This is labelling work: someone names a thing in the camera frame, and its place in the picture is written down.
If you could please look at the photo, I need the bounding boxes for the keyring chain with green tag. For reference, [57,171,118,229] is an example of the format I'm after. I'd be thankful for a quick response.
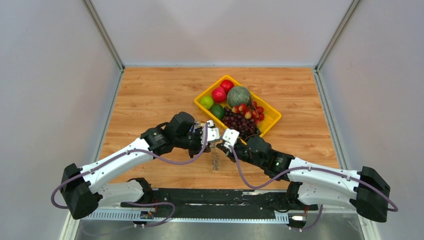
[210,142,222,172]

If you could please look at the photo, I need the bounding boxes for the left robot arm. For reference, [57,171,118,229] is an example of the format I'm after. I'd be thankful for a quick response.
[51,111,220,220]

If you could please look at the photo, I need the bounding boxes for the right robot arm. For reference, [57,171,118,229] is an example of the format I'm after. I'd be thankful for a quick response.
[217,135,399,223]

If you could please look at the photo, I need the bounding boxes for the pile of tagged keys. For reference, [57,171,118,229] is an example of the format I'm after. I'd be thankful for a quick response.
[190,121,206,133]

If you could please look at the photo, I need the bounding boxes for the purple grape bunch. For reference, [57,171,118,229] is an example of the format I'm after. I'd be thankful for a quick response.
[221,106,262,142]

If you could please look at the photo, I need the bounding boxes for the dark green lime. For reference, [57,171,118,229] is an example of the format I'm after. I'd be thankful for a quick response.
[209,104,225,120]

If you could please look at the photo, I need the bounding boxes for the light green apple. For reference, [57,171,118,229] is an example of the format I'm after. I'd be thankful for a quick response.
[199,95,215,110]

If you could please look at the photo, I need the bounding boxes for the yellow plastic tray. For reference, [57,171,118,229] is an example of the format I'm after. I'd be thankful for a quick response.
[194,75,282,142]

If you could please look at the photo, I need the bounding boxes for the green netted melon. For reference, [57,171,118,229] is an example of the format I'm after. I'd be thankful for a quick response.
[226,86,252,108]

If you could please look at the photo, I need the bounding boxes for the red apple near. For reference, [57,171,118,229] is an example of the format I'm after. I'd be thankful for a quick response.
[211,87,227,103]

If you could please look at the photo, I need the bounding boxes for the red apple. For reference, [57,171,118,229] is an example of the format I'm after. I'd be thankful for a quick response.
[220,79,235,94]
[211,87,227,103]

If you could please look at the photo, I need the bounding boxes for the red apple far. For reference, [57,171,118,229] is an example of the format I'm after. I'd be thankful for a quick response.
[220,79,235,94]

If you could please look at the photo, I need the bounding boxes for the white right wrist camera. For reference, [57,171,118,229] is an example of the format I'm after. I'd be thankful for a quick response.
[221,128,240,150]

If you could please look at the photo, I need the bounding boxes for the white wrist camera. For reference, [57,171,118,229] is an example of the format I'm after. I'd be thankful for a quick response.
[200,120,221,145]
[221,128,240,150]

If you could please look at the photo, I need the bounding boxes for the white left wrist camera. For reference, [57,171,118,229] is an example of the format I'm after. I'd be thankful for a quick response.
[200,120,221,145]

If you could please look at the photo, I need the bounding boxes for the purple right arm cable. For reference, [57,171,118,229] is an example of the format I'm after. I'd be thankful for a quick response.
[228,145,399,213]

